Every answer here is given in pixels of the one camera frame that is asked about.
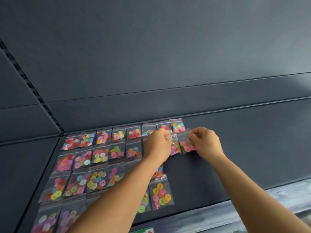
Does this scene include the person's right hand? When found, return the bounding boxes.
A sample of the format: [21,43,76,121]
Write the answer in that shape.
[188,127,225,161]

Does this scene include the person's left hand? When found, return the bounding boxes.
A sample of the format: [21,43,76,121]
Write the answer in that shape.
[143,128,173,164]

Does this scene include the clear plastic button bag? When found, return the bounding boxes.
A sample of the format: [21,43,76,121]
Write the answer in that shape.
[177,128,197,154]
[167,133,182,156]

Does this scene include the grid of arranged button bags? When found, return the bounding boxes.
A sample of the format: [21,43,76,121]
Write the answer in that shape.
[30,118,186,233]

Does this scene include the person's left forearm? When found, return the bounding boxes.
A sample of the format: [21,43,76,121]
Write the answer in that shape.
[65,155,166,233]

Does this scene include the person's right forearm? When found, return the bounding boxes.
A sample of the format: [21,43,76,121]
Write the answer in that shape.
[203,152,311,233]

